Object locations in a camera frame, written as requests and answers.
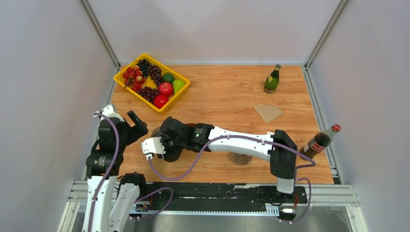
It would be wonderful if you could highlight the blue ribbed glass dripper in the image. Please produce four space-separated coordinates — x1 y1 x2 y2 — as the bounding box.
151 127 162 137

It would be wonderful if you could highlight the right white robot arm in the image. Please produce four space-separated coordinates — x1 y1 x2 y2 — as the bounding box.
158 117 297 202

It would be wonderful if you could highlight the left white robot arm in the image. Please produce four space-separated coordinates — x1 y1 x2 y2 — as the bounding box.
82 106 148 232

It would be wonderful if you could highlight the brown coffee server pot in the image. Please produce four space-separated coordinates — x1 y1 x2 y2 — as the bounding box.
162 150 182 162

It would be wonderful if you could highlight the brown paper coffee filter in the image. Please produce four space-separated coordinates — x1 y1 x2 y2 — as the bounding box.
253 104 283 124

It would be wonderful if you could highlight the small dark grape bunch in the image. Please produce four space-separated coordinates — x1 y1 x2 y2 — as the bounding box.
137 87 160 103

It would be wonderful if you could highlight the red tomato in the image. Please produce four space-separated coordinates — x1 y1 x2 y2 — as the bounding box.
153 94 169 109

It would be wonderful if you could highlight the yellow plastic fruit tray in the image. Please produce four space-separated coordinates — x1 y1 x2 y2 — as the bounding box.
114 54 190 114

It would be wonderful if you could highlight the red apple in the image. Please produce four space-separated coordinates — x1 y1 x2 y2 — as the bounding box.
158 82 174 97

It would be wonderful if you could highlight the dark purple grape bunch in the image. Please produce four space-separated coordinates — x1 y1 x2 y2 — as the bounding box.
137 59 164 87

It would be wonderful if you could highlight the green pear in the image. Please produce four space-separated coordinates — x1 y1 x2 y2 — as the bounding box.
173 79 186 94

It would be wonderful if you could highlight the green lime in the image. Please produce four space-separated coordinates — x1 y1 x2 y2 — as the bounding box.
162 72 175 84

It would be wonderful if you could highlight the clear ribbed glass pitcher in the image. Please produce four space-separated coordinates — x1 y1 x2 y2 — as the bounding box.
230 153 252 165

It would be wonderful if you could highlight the green glass bottle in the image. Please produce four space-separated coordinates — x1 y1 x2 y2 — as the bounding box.
264 64 281 94

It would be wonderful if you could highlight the cola bottle red cap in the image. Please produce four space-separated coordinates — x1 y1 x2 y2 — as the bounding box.
299 124 341 159

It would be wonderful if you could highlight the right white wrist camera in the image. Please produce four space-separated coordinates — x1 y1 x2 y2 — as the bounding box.
141 137 166 160

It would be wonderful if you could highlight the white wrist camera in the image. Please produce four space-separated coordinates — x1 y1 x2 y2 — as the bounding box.
141 137 166 160
93 103 124 122

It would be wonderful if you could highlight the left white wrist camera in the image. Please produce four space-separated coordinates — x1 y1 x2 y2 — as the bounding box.
93 103 124 122

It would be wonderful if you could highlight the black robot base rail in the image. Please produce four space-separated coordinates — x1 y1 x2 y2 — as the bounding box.
130 182 308 220

